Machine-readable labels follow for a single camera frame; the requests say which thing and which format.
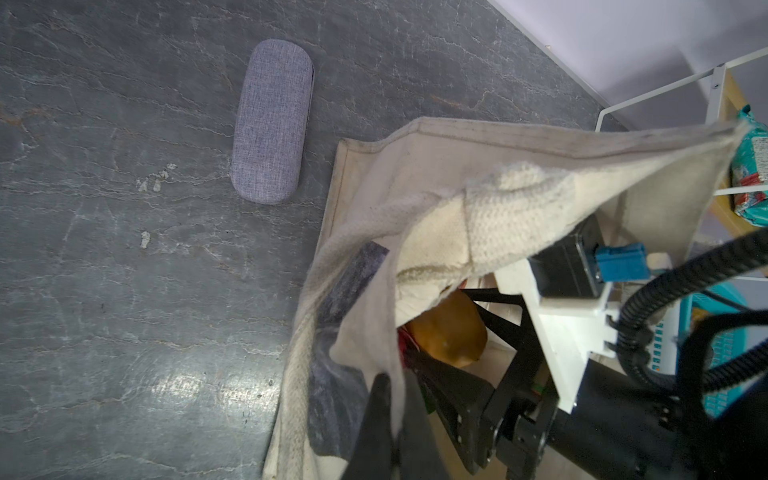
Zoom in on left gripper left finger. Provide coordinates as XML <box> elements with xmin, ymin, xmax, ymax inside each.
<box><xmin>342</xmin><ymin>373</ymin><xmax>394</xmax><ymax>480</ymax></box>

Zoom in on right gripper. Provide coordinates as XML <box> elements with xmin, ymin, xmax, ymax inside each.
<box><xmin>405</xmin><ymin>288</ymin><xmax>559</xmax><ymax>479</ymax></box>

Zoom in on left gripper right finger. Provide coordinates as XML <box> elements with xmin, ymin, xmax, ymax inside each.
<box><xmin>398</xmin><ymin>370</ymin><xmax>450</xmax><ymax>480</ymax></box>

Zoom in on brown potato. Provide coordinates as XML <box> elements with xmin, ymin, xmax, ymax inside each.
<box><xmin>405</xmin><ymin>290</ymin><xmax>488</xmax><ymax>368</ymax></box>

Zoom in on cream canvas grocery bag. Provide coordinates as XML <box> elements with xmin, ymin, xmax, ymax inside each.
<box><xmin>263</xmin><ymin>117</ymin><xmax>748</xmax><ymax>479</ymax></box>

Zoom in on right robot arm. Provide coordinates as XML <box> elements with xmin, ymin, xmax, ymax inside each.
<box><xmin>405</xmin><ymin>221</ymin><xmax>767</xmax><ymax>479</ymax></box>

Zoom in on teal white snack bag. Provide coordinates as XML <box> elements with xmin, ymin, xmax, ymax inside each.
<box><xmin>731</xmin><ymin>104</ymin><xmax>767</xmax><ymax>228</ymax></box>

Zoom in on white plastic fruit basket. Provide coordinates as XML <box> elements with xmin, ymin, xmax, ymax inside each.
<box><xmin>646</xmin><ymin>300</ymin><xmax>681</xmax><ymax>375</ymax></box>

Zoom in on teal plastic vegetable basket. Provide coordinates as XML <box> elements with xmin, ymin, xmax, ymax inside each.
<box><xmin>677</xmin><ymin>282</ymin><xmax>747</xmax><ymax>417</ymax></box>

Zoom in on wooden two-tier shelf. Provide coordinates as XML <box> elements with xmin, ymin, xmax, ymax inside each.
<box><xmin>595</xmin><ymin>47</ymin><xmax>767</xmax><ymax>237</ymax></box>

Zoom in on grey cloth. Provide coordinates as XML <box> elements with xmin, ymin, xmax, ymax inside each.
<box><xmin>230</xmin><ymin>39</ymin><xmax>314</xmax><ymax>205</ymax></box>

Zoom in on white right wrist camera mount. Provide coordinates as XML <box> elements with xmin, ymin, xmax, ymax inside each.
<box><xmin>494</xmin><ymin>215</ymin><xmax>672</xmax><ymax>413</ymax></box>

